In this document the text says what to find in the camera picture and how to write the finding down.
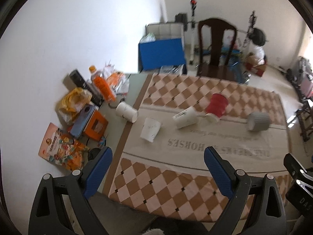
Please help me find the white cup with calligraphy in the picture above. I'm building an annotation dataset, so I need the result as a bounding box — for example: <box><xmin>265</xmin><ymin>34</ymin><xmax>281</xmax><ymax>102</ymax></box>
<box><xmin>172</xmin><ymin>107</ymin><xmax>198</xmax><ymax>129</ymax></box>

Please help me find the red ribbed paper cup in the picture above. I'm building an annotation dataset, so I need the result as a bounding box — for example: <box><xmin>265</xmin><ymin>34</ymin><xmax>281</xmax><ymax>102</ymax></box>
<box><xmin>205</xmin><ymin>93</ymin><xmax>229</xmax><ymax>122</ymax></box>

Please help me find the white cup with birds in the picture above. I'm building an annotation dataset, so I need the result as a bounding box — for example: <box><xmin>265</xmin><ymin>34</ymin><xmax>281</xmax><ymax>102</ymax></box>
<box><xmin>116</xmin><ymin>102</ymin><xmax>139</xmax><ymax>124</ymax></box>

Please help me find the white cup with grass print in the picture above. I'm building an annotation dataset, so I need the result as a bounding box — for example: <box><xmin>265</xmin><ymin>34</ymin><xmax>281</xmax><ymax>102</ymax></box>
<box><xmin>140</xmin><ymin>117</ymin><xmax>161</xmax><ymax>143</ymax></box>

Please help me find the colourful snack packet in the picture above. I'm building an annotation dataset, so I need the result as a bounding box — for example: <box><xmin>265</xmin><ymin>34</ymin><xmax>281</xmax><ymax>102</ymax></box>
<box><xmin>38</xmin><ymin>123</ymin><xmax>89</xmax><ymax>171</ymax></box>

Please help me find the black round lid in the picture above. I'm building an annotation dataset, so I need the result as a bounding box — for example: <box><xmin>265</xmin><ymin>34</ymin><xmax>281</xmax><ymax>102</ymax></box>
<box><xmin>87</xmin><ymin>147</ymin><xmax>101</xmax><ymax>161</ymax></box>

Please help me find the grey ribbed mug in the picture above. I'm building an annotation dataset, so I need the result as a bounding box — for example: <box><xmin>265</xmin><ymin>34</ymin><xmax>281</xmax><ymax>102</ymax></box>
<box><xmin>247</xmin><ymin>112</ymin><xmax>271</xmax><ymax>132</ymax></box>

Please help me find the orange box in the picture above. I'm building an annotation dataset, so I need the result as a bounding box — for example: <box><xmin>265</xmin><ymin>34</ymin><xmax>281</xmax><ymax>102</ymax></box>
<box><xmin>69</xmin><ymin>110</ymin><xmax>108</xmax><ymax>142</ymax></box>

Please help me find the blue-grey smartphone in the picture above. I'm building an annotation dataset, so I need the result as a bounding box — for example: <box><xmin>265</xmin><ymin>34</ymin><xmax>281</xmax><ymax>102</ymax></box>
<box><xmin>69</xmin><ymin>104</ymin><xmax>96</xmax><ymax>138</ymax></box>

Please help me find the yellow plastic bag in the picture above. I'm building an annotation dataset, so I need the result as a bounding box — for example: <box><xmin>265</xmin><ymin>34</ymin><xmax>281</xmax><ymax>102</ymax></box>
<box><xmin>57</xmin><ymin>87</ymin><xmax>92</xmax><ymax>125</ymax></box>

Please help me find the checkered printed tablecloth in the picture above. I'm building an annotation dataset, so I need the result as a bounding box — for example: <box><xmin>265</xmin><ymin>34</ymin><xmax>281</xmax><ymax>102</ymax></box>
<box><xmin>103</xmin><ymin>74</ymin><xmax>291</xmax><ymax>222</ymax></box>

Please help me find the orange juice bottle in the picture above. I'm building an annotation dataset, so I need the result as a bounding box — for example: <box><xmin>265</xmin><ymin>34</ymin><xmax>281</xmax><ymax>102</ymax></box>
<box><xmin>89</xmin><ymin>65</ymin><xmax>116</xmax><ymax>102</ymax></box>

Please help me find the dark wooden chair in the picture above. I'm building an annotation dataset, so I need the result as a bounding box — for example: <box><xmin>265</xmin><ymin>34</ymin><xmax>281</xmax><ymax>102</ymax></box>
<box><xmin>197</xmin><ymin>18</ymin><xmax>242</xmax><ymax>83</ymax></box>

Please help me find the crumpled white orange wrapper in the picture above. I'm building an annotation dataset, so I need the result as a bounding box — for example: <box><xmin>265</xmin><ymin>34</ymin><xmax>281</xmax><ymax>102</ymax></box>
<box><xmin>102</xmin><ymin>64</ymin><xmax>130</xmax><ymax>95</ymax></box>

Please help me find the blue storage box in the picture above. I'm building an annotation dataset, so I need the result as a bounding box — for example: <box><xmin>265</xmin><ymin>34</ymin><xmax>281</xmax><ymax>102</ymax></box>
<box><xmin>138</xmin><ymin>22</ymin><xmax>187</xmax><ymax>75</ymax></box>

